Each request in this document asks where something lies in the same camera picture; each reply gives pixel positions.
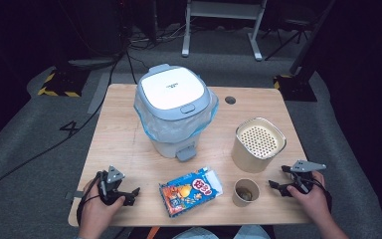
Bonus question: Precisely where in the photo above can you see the black tripod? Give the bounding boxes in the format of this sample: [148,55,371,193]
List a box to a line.
[264,18,310,62]

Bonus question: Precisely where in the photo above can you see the white metal desk frame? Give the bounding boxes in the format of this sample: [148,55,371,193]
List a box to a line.
[181,0,269,62]

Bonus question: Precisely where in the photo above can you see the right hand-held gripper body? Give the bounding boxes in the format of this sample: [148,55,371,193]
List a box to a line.
[289,159,327,195]

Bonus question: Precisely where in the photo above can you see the yellow-brown tea bag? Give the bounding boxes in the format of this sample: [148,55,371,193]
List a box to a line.
[236,186,254,202]

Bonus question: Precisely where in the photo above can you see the beige canister with perforated strainer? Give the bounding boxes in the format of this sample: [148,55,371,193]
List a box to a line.
[231,117,287,174]

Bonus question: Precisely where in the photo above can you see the blue snack packet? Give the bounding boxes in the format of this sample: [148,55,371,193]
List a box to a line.
[158,166,224,219]

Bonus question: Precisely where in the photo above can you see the clear blue-edged bin liner bag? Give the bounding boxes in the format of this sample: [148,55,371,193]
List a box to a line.
[133,89,220,144]

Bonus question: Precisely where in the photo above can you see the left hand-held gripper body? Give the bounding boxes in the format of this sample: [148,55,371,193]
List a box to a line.
[96,164,127,206]

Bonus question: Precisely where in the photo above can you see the black floor cable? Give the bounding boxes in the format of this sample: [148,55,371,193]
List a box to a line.
[0,49,138,200]

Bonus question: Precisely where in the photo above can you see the person's right hand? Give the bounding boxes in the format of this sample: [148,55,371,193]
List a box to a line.
[286,170,333,224]

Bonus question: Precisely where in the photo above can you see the brown paper cup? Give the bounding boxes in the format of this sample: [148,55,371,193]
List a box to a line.
[232,177,261,208]

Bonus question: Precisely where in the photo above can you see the grey tape strip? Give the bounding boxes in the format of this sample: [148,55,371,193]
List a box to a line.
[65,190,85,201]

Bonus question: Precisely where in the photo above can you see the person's legs in jeans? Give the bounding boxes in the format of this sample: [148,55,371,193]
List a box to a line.
[172,224,274,239]

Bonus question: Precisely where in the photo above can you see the black yellow striped base plate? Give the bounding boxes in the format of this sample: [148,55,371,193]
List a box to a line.
[37,67,90,99]

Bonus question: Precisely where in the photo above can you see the person's left hand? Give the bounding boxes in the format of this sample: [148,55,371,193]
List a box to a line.
[79,178,127,233]

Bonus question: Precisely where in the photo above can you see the white grey pedal trash bin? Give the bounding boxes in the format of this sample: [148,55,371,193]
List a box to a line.
[133,63,220,163]

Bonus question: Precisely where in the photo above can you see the orange strap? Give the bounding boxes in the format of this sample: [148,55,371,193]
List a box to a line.
[145,226,162,239]

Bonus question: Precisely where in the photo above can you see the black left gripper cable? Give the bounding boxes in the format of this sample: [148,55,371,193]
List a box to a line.
[76,170,104,227]

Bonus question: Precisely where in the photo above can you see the grey floor cable cover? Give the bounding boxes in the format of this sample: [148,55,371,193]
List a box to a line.
[86,72,112,116]

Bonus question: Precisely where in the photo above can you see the black stand with striped base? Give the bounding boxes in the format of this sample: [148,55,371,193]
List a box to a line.
[273,0,338,103]

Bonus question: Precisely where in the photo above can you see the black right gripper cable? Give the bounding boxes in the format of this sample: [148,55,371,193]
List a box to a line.
[299,172,333,213]

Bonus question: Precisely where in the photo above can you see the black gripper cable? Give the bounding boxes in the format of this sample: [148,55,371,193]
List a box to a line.
[76,170,104,227]
[299,172,333,213]

